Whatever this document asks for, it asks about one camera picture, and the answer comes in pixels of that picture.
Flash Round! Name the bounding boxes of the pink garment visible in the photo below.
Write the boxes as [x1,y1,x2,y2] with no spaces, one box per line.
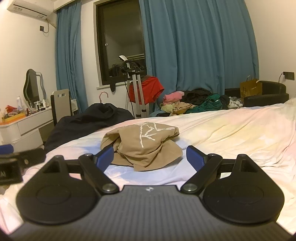
[163,91,185,103]

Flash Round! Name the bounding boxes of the black garment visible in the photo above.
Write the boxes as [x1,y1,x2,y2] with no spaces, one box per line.
[183,88,212,105]

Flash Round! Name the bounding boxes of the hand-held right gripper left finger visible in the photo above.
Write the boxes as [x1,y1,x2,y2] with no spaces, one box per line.
[43,146,119,194]

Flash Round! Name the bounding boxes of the red garment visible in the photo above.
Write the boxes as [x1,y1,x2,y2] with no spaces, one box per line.
[128,75,164,103]

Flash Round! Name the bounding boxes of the beige garment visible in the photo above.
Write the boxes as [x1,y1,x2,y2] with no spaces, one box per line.
[160,102,197,114]

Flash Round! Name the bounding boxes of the white air conditioner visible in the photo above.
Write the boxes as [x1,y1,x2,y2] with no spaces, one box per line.
[7,0,53,19]

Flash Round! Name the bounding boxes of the yellow paper bag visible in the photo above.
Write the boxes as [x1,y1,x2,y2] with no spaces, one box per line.
[240,75,263,98]

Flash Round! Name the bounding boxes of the narrow blue curtain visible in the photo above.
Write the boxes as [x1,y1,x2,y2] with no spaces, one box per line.
[55,3,89,114]

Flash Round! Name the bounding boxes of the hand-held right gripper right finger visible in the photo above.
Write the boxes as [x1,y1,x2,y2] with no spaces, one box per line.
[180,146,257,194]

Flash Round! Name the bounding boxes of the wavy frame mirror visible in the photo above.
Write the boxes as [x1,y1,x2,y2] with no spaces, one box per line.
[22,69,47,106]

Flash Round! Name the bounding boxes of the black and white chair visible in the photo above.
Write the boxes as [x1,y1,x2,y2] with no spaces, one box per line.
[50,89,78,127]

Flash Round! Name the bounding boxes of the green garment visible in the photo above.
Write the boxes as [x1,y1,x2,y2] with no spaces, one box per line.
[185,93,228,114]

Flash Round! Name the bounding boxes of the wide blue curtain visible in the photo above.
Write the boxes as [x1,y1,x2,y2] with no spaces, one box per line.
[139,0,259,116]

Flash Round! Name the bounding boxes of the black jacket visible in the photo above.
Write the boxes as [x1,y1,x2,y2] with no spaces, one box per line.
[44,103,134,153]

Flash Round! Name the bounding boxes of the black armchair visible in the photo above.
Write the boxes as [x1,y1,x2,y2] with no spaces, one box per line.
[225,80,289,107]

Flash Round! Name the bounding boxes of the orange tray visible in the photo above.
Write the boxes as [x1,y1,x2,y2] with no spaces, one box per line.
[0,113,25,124]

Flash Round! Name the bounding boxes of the pastel bed sheet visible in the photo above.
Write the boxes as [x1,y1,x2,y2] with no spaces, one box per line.
[0,97,296,234]

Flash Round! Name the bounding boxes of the dark window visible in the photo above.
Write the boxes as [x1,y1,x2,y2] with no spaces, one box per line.
[94,0,147,87]

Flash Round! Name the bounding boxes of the white dressing table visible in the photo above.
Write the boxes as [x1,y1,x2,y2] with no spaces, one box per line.
[0,107,55,149]

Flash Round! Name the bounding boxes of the tan t-shirt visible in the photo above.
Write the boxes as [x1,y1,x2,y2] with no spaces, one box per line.
[100,123,184,172]

